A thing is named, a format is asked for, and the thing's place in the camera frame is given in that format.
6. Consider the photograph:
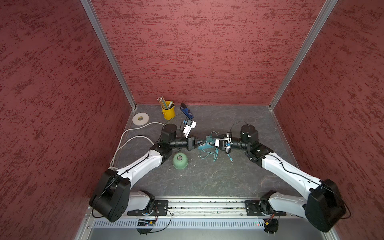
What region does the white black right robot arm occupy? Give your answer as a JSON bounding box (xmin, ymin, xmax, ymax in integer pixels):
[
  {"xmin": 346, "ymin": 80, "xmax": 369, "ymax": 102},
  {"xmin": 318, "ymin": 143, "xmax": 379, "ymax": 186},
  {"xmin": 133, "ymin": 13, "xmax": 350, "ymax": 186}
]
[{"xmin": 210, "ymin": 125, "xmax": 347, "ymax": 233}]

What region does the teal charging cable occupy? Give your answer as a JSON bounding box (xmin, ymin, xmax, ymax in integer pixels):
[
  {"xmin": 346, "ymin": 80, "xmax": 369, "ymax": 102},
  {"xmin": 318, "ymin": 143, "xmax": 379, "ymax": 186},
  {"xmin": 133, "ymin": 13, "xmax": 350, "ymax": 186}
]
[{"xmin": 198, "ymin": 131, "xmax": 235, "ymax": 163}]

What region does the teal power strip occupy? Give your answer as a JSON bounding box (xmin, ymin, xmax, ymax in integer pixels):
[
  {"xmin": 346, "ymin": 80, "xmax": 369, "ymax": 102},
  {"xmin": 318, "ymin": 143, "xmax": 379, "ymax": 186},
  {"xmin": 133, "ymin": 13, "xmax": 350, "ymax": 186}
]
[{"xmin": 198, "ymin": 141, "xmax": 216, "ymax": 150}]

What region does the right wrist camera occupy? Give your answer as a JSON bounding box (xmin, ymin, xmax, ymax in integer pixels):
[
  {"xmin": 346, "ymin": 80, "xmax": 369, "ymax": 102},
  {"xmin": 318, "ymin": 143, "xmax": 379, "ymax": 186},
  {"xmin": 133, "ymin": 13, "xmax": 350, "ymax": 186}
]
[{"xmin": 224, "ymin": 133, "xmax": 232, "ymax": 154}]

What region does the corner aluminium post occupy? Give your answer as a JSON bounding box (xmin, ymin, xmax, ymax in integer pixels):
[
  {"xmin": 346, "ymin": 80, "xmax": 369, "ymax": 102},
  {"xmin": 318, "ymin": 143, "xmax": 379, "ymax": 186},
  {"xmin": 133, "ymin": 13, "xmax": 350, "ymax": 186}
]
[
  {"xmin": 269, "ymin": 0, "xmax": 338, "ymax": 112},
  {"xmin": 81, "ymin": 0, "xmax": 137, "ymax": 111}
]

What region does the yellow pencil cup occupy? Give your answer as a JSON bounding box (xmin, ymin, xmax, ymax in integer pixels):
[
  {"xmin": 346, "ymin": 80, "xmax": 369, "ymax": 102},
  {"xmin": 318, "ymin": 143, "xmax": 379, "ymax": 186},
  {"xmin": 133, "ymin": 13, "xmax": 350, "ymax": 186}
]
[{"xmin": 162, "ymin": 101, "xmax": 176, "ymax": 120}]

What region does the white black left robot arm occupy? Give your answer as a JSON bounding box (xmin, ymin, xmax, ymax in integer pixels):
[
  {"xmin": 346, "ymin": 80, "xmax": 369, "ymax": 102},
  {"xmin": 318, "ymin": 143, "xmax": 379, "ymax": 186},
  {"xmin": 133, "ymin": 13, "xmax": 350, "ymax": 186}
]
[{"xmin": 89, "ymin": 124, "xmax": 206, "ymax": 222}]

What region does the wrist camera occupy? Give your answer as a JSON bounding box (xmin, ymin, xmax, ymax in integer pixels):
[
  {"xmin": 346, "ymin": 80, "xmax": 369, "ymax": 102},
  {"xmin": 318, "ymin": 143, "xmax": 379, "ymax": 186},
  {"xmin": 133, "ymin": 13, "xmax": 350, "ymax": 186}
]
[
  {"xmin": 182, "ymin": 119, "xmax": 197, "ymax": 138},
  {"xmin": 224, "ymin": 133, "xmax": 232, "ymax": 154}
]

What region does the colored pencils bundle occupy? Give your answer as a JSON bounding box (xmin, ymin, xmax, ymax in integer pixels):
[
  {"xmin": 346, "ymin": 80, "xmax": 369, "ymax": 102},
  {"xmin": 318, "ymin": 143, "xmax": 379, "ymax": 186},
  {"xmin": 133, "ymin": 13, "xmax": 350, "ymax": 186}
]
[{"xmin": 157, "ymin": 97, "xmax": 169, "ymax": 110}]

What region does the left corner aluminium post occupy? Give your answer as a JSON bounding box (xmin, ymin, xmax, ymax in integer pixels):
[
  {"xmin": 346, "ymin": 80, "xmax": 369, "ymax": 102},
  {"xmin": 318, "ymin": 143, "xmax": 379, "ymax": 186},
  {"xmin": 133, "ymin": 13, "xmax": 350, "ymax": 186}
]
[{"xmin": 81, "ymin": 0, "xmax": 137, "ymax": 111}]

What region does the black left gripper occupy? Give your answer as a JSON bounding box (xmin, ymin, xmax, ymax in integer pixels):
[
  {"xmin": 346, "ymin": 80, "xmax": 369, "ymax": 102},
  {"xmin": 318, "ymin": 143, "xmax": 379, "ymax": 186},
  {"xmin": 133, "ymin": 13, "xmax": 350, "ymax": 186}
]
[{"xmin": 169, "ymin": 133, "xmax": 206, "ymax": 151}]

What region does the green meat grinder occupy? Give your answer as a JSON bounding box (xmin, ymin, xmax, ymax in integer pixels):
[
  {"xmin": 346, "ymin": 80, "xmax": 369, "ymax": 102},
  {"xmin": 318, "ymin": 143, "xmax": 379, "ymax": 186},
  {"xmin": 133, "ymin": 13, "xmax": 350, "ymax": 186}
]
[{"xmin": 173, "ymin": 153, "xmax": 189, "ymax": 170}]

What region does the blue black stapler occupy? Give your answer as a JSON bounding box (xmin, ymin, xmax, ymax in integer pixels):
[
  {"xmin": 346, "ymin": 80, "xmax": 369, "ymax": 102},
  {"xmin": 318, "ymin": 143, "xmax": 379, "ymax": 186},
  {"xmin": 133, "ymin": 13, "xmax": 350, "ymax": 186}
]
[{"xmin": 180, "ymin": 103, "xmax": 194, "ymax": 120}]

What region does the white power strip cable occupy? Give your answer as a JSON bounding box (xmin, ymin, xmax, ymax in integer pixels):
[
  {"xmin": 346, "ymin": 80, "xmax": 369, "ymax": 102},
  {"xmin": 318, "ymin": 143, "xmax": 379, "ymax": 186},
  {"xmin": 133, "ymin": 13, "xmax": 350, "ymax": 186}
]
[{"xmin": 108, "ymin": 121, "xmax": 166, "ymax": 172}]

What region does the teal usb charger adapter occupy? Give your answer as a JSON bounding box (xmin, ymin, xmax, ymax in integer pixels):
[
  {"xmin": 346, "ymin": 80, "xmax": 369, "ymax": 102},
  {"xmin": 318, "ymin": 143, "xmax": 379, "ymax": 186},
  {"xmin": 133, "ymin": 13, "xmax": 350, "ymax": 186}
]
[{"xmin": 206, "ymin": 136, "xmax": 215, "ymax": 145}]

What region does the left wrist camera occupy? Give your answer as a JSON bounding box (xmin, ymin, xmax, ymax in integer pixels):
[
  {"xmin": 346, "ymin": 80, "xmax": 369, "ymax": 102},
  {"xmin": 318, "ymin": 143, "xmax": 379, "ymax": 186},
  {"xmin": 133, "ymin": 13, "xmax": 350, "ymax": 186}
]
[{"xmin": 182, "ymin": 119, "xmax": 197, "ymax": 138}]

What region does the white tape roll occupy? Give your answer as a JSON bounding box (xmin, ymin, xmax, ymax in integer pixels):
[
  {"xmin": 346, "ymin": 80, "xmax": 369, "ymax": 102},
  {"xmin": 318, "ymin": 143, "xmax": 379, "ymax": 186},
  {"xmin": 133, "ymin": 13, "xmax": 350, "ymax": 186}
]
[{"xmin": 132, "ymin": 113, "xmax": 150, "ymax": 126}]

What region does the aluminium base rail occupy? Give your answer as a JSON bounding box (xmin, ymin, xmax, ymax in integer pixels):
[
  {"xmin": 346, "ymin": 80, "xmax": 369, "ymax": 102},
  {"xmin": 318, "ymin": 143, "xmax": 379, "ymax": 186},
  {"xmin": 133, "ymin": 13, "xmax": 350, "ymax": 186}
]
[{"xmin": 74, "ymin": 196, "xmax": 340, "ymax": 240}]

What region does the right corner aluminium post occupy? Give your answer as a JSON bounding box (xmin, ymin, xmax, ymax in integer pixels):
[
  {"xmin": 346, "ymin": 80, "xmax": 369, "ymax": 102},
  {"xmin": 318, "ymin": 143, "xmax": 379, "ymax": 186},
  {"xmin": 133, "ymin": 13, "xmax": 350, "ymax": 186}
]
[{"xmin": 269, "ymin": 0, "xmax": 338, "ymax": 112}]

